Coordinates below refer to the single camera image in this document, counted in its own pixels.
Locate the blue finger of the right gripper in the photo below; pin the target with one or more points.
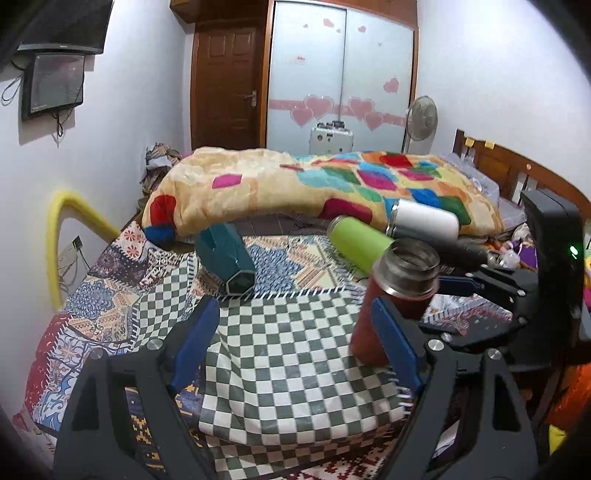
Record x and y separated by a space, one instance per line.
482 334
492 284

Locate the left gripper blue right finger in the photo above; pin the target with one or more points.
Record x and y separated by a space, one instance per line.
501 439

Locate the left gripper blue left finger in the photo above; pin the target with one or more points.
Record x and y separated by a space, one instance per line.
94 440

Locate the red thermos bottle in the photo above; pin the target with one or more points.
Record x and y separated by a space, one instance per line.
407 273

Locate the dark teal faceted cup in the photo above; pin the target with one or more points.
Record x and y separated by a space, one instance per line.
223 253

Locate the black thermos bottle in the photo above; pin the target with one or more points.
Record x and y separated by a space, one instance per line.
452 252

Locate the white bottle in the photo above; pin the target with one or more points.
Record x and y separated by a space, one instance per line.
426 219

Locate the grey pillow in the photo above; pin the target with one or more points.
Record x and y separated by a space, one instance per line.
512 215

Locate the green bottle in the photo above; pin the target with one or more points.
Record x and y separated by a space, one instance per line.
356 241

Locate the wooden bed headboard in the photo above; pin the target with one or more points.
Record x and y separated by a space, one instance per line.
515 173

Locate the patterned checkered bed sheet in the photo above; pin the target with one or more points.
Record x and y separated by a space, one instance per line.
278 395

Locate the standing electric fan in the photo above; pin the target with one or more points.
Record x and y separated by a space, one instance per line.
421 124

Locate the white box appliance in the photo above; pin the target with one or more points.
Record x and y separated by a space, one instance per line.
330 138

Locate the wardrobe with heart stickers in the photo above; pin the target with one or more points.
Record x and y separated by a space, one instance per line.
352 61

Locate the yellow foam tube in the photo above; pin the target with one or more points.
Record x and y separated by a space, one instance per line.
68 215

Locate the colourful patchwork blanket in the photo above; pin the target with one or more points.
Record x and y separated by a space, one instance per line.
215 185

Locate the pile of clothes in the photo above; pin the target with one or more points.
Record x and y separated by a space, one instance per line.
159 160

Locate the brown wooden door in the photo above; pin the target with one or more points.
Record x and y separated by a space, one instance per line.
225 82

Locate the wall power socket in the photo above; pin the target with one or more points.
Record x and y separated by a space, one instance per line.
68 257

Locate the small wall mounted monitor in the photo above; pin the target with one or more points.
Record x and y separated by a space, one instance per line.
52 83

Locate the wall mounted black television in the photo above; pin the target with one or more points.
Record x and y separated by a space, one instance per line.
69 25

